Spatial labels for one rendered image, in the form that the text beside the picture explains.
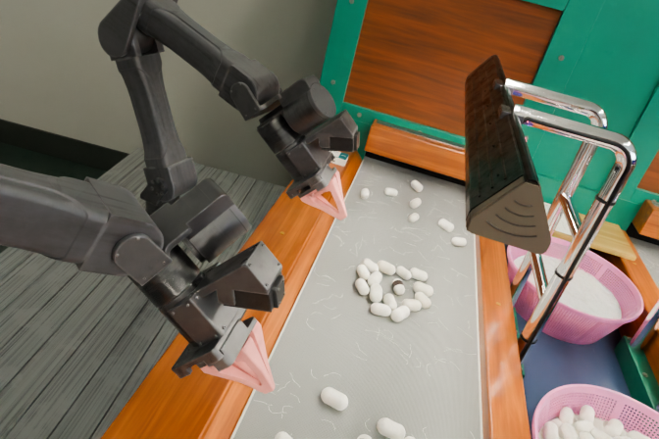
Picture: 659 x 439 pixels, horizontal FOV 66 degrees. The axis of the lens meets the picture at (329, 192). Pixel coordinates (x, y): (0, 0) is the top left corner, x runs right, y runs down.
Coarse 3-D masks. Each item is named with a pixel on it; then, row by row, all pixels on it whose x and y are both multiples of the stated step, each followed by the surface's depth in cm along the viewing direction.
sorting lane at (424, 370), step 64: (448, 192) 128; (320, 256) 92; (384, 256) 97; (448, 256) 102; (320, 320) 78; (384, 320) 81; (448, 320) 84; (320, 384) 67; (384, 384) 70; (448, 384) 72
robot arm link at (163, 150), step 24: (144, 48) 86; (120, 72) 87; (144, 72) 85; (144, 96) 87; (144, 120) 89; (168, 120) 90; (144, 144) 91; (168, 144) 90; (144, 168) 92; (168, 168) 89; (192, 168) 95; (168, 192) 92
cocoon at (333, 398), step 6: (324, 390) 64; (330, 390) 64; (336, 390) 65; (324, 396) 64; (330, 396) 64; (336, 396) 64; (342, 396) 64; (324, 402) 64; (330, 402) 64; (336, 402) 63; (342, 402) 63; (336, 408) 64; (342, 408) 63
